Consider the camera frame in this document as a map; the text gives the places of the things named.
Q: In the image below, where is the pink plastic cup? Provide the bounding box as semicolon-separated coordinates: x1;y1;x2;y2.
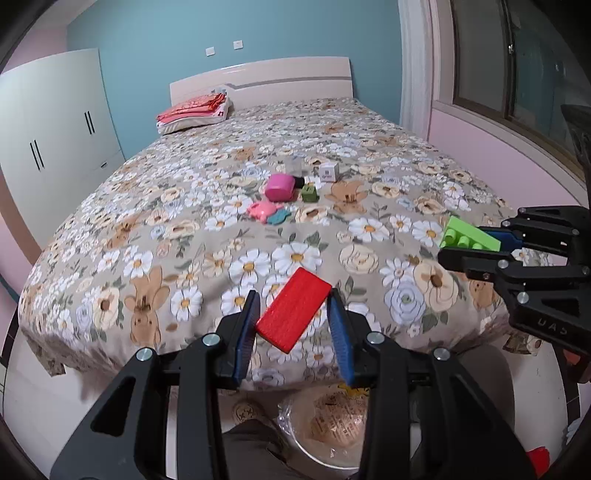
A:
264;173;296;202

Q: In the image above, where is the white medicine box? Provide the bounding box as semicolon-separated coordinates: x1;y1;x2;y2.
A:
318;162;339;183

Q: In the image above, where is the red wooden block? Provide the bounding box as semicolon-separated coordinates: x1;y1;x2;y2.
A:
256;268;332;354

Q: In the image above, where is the folded red blanket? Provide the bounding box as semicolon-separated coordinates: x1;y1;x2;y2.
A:
156;93;226;123

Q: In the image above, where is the teal toy piece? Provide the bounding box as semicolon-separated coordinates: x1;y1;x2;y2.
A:
266;209;291;226

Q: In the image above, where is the floral bed cover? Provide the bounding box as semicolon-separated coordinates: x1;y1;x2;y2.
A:
19;98;541;375

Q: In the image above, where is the white curtain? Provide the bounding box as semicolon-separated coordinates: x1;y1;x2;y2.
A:
398;0;434;140

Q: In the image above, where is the cream bed headboard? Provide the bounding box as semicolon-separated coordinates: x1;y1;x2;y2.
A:
169;56;353;110

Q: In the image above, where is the dark window frame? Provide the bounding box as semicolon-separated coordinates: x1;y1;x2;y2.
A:
451;1;590;170

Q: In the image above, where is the dark green cube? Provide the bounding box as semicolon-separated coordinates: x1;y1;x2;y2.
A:
301;184;320;203

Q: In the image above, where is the green lego brick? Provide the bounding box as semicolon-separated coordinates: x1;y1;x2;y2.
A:
440;216;501;252

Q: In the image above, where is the white wardrobe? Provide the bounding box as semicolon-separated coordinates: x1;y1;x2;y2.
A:
1;49;124;262

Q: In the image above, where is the trash bin with plastic liner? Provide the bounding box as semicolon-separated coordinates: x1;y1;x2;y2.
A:
276;383;370;472

